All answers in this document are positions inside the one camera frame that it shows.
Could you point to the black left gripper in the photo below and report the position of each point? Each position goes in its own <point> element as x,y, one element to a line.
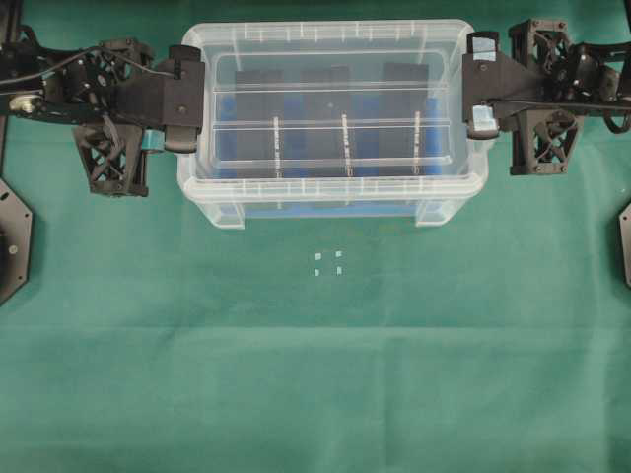
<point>114,96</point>

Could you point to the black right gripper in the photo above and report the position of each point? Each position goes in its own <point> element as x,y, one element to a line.
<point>540,93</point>

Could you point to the clear plastic box lid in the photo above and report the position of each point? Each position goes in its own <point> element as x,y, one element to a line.
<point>325,49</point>

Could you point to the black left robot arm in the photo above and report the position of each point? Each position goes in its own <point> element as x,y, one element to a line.
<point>26,64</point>

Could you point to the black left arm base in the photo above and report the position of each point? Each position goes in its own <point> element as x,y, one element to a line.
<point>16,234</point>

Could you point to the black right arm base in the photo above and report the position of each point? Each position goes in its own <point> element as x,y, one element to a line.
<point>624,223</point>

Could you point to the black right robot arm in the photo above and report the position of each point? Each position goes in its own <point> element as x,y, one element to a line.
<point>542,91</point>

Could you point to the clear plastic storage box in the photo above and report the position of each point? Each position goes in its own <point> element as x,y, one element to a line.
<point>325,204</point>

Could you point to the black RealSense carton left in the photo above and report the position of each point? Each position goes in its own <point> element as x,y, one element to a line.
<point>256,109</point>

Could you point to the black realsense carton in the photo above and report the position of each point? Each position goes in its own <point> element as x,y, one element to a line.
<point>403,100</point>
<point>256,109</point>
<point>327,106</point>

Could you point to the black RealSense carton right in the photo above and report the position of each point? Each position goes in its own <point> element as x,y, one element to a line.
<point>403,100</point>

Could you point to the black RealSense carton middle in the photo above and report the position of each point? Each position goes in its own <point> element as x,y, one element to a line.
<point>327,106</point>

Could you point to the blue foam liner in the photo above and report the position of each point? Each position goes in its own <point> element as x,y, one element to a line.
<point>296,195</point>

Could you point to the green table cloth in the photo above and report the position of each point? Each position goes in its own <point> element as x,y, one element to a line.
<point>147,340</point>

